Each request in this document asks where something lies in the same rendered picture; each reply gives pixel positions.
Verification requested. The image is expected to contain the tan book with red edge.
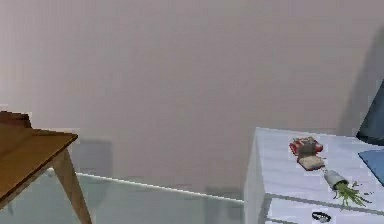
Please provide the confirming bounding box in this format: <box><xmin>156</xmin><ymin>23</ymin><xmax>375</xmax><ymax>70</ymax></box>
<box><xmin>297</xmin><ymin>155</ymin><xmax>326</xmax><ymax>172</ymax></box>

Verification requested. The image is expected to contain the brown wooden table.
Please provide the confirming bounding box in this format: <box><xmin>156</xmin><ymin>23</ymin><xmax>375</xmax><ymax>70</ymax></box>
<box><xmin>0</xmin><ymin>123</ymin><xmax>93</xmax><ymax>224</ymax></box>

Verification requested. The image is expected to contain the green houseplant in white pot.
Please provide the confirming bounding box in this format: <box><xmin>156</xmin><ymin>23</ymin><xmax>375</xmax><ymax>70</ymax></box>
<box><xmin>323</xmin><ymin>169</ymin><xmax>373</xmax><ymax>211</ymax></box>

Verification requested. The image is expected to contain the blue flat book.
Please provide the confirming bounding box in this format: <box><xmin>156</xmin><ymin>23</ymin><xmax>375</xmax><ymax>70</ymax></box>
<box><xmin>358</xmin><ymin>148</ymin><xmax>384</xmax><ymax>188</ymax></box>

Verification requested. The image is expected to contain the white chest of drawers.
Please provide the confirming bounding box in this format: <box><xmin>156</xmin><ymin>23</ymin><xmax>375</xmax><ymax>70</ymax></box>
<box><xmin>243</xmin><ymin>126</ymin><xmax>384</xmax><ymax>224</ymax></box>

